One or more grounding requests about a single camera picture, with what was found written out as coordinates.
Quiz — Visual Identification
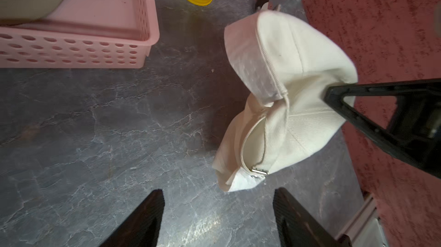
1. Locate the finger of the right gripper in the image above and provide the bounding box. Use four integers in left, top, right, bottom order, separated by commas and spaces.
324, 78, 441, 178

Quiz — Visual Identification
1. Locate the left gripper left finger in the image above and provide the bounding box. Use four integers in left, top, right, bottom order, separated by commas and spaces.
100, 189, 165, 247

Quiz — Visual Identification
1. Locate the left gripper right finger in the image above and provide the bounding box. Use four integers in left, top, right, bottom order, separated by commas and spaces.
273, 187, 351, 247

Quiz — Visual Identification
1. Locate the white Colorado baseball cap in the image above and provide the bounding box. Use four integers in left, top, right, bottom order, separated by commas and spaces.
212, 10, 358, 192

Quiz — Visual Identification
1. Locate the pink plastic basket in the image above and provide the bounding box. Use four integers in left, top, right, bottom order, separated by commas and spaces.
1, 0, 160, 69

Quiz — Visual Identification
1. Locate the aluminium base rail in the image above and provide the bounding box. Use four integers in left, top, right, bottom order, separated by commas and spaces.
334, 192, 389, 247

